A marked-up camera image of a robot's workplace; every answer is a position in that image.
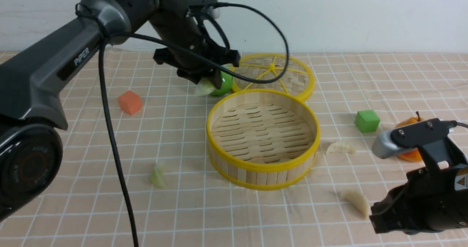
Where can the peach checkered tablecloth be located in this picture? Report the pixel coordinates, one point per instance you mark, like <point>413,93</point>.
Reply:
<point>84,206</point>

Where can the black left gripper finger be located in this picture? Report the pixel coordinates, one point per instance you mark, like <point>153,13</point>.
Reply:
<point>214,77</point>

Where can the green dumpling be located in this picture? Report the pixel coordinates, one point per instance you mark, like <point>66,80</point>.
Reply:
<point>157,177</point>
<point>204,87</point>

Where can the orange foam cube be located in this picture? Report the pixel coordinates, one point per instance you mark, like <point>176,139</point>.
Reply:
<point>130,102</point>

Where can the bamboo steamer tray yellow rim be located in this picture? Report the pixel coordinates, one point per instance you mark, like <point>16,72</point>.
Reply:
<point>262,139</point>

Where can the orange yellow toy pear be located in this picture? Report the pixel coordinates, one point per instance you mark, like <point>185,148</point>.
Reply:
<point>413,155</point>

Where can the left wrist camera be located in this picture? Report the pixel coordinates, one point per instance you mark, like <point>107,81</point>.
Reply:
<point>202,7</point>

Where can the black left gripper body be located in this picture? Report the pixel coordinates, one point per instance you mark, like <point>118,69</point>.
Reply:
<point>185,33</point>

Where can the white dumpling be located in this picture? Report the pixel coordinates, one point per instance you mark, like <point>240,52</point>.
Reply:
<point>358,201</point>
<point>340,147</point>

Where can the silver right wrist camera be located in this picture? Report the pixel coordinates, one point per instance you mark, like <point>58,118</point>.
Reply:
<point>430,137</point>

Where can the bamboo steamer lid yellow rim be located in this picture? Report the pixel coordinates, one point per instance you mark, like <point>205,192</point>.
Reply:
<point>298,80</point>

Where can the green foam cube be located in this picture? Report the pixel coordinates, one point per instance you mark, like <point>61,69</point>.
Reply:
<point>367,121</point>

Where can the green toy apple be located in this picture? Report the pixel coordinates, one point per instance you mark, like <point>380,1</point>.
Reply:
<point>226,86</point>

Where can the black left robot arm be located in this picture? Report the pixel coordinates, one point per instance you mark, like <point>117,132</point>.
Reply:
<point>31,81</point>

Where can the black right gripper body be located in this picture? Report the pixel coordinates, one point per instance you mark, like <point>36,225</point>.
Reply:
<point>424,204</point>

